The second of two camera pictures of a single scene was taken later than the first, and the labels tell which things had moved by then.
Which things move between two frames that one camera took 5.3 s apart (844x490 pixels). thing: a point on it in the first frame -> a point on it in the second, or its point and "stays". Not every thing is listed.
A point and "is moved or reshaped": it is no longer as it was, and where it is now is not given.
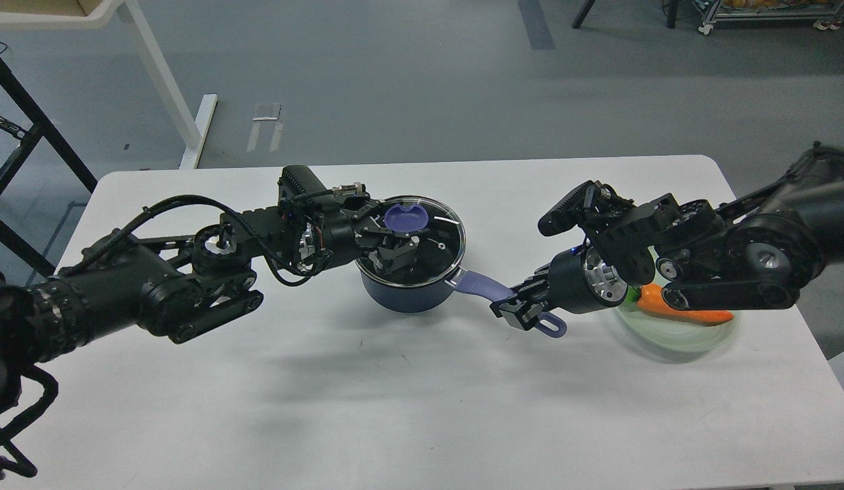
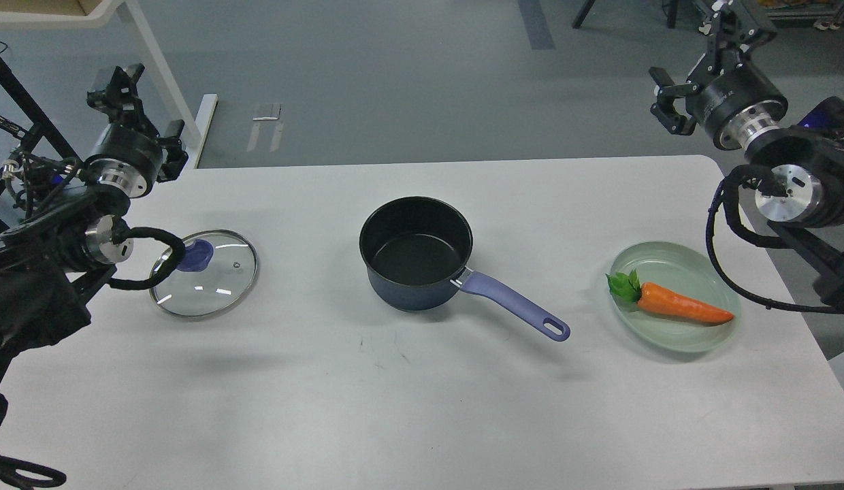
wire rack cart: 829,14 stays
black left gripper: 318,224 -> 126,158
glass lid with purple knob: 441,234 is moved or reshaped
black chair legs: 671,7 stays
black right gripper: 578,281 -> 736,105
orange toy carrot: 648,297 stays
